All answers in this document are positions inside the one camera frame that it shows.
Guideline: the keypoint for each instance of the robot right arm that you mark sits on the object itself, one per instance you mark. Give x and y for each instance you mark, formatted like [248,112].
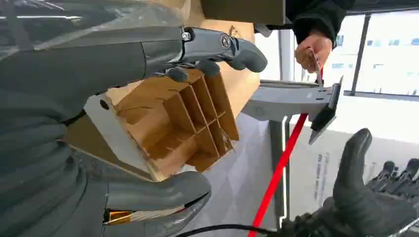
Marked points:
[299,225]

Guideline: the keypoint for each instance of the ribbed grey left arm sleeve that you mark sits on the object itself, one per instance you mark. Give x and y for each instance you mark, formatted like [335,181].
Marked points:
[29,170]

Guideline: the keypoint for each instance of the person's hand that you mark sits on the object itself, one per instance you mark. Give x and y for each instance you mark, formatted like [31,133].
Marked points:
[315,49]

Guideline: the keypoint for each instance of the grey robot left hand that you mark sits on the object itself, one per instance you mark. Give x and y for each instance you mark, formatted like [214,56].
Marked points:
[98,59]

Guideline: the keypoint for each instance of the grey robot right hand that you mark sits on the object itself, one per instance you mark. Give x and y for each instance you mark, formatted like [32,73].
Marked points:
[366,209]

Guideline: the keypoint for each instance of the pale card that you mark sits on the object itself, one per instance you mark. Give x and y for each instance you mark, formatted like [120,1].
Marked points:
[317,70]

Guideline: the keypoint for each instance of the wooden divided card box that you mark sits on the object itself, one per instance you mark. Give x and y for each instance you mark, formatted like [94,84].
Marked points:
[183,130]

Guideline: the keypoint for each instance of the grey card reader stand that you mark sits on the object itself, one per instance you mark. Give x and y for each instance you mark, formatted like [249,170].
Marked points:
[288,99]

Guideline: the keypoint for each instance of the dark olive panel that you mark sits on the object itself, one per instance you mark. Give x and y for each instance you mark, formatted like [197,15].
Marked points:
[242,11]

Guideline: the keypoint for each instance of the dark window frame post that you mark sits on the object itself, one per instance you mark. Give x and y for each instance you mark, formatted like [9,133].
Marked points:
[360,52]

